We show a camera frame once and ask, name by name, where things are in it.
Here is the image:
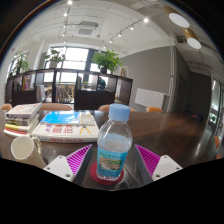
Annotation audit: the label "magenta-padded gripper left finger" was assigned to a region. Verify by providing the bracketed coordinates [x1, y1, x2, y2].
[43, 143, 94, 187]

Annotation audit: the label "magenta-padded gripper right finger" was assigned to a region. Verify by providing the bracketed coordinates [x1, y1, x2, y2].
[134, 143, 184, 183]

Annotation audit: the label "clear blue-capped water bottle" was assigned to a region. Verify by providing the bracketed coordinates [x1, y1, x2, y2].
[96, 103, 134, 182]

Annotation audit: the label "blue-cover book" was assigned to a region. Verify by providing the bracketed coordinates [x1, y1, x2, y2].
[39, 110, 97, 127]

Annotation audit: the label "orange chairs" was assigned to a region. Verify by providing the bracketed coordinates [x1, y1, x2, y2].
[0, 102, 224, 159]

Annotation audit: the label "stack of books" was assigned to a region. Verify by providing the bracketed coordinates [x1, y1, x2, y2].
[3, 102, 43, 139]

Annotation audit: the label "low dark open shelf unit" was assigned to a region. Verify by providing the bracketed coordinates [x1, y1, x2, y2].
[4, 68, 134, 111]

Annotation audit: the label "person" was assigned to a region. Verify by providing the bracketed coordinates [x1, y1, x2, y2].
[98, 76, 107, 91]

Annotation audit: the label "bushy green potted plant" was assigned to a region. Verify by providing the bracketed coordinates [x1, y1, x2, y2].
[12, 51, 30, 75]

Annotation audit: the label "small plant in white pot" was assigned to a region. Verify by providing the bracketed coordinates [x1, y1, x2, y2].
[44, 48, 66, 69]

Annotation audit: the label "large leafy green potted plant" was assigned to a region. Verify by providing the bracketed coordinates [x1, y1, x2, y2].
[91, 49, 124, 75]

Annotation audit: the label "ceiling air conditioner unit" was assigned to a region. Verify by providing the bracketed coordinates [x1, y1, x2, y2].
[74, 20, 100, 38]

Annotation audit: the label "round white pendant lamps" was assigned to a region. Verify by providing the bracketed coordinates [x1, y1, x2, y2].
[163, 5, 203, 51]

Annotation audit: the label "small ceiling spotlights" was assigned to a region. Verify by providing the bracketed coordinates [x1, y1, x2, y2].
[61, 0, 150, 54]

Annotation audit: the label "white wall radiator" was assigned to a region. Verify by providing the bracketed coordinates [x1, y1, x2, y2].
[134, 87, 166, 109]

